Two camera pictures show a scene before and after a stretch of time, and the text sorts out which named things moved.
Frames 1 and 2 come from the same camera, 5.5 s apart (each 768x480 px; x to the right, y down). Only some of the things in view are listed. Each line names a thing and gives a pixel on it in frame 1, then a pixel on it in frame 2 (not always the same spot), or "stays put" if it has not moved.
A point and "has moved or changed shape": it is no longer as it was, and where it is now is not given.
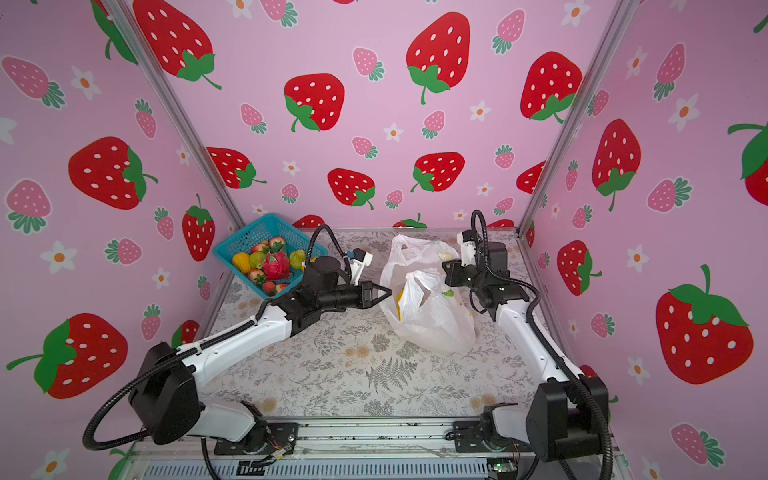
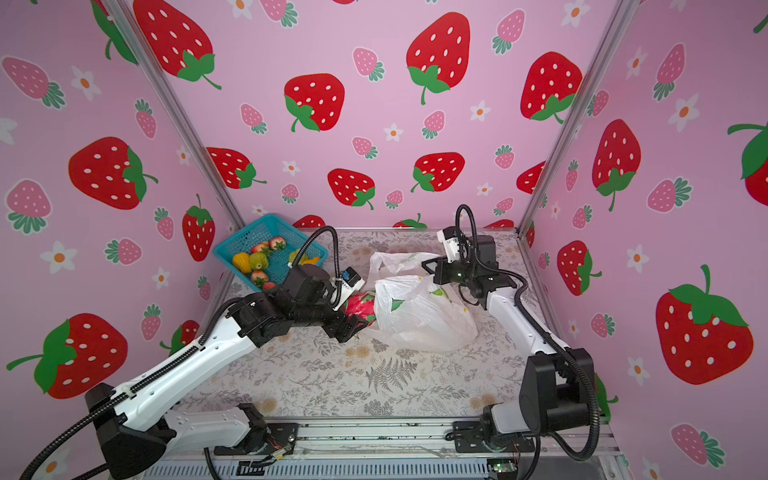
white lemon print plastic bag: (422, 310) has moved or changed shape
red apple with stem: (257, 276) stays put
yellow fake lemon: (241, 260) stays put
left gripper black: (364, 297) to (338, 328)
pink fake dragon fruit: (276, 266) has moved or changed shape
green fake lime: (257, 259) stays put
